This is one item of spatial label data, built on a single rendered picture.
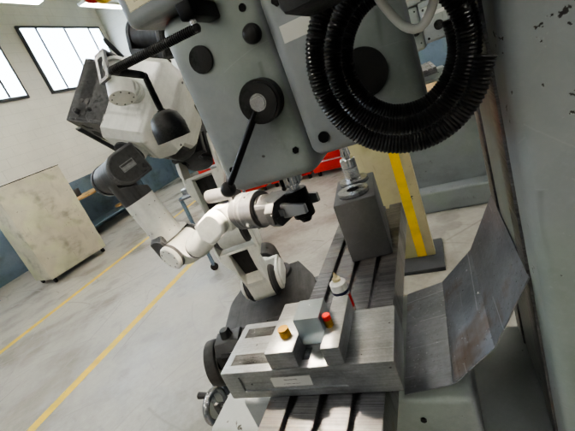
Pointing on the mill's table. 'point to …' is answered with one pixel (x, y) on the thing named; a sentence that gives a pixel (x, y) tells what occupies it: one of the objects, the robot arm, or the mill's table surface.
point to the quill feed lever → (273, 98)
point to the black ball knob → (251, 33)
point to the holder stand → (363, 218)
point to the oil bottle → (340, 287)
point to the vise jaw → (293, 348)
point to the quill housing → (211, 101)
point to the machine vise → (324, 357)
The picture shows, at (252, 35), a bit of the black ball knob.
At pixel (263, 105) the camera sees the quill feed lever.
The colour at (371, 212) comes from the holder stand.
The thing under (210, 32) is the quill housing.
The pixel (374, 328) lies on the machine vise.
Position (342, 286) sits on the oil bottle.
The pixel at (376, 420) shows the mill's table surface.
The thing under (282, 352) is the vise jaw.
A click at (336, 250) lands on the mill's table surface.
